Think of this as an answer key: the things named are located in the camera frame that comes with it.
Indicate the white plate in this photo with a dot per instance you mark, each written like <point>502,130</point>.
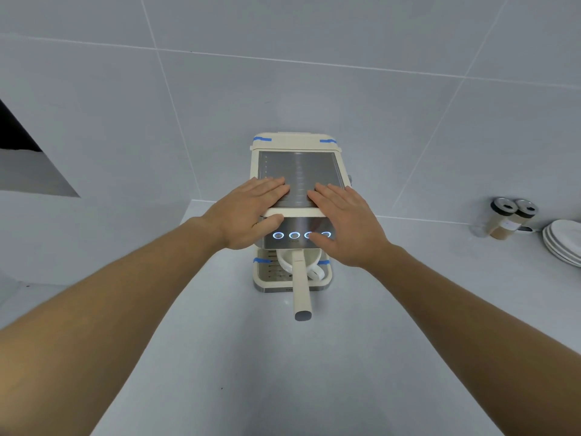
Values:
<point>567,236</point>
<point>551,250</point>
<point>554,258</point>

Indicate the person's left little finger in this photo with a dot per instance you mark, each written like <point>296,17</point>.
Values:
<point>245,182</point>

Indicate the glass jar with black lid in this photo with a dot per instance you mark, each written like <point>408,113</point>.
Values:
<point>501,220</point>
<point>525,211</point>

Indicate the person's left thumb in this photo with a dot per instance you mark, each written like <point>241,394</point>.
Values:
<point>269,222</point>

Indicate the person's right hand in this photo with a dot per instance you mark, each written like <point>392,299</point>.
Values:
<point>354,231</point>

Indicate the person's right middle finger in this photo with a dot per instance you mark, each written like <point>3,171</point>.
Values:
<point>331,197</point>

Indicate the white cup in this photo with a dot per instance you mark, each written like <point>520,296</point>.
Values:
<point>285,261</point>

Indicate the person's left hand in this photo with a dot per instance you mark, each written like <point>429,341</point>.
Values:
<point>236,217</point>

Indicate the person's right forearm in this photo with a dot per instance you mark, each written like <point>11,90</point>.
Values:
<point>476,335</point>

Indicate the cream drip tray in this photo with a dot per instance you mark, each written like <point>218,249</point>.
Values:
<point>268,282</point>

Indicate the person's left middle finger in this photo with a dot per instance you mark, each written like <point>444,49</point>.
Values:
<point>268,187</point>

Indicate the person's left forearm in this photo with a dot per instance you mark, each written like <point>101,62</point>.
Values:
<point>104,326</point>

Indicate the cream espresso machine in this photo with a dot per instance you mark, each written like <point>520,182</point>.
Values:
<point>299,170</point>

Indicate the person's right little finger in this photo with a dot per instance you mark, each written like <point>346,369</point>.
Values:
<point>356,196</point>

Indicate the person's right thumb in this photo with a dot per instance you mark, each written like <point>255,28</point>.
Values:
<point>321,240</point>

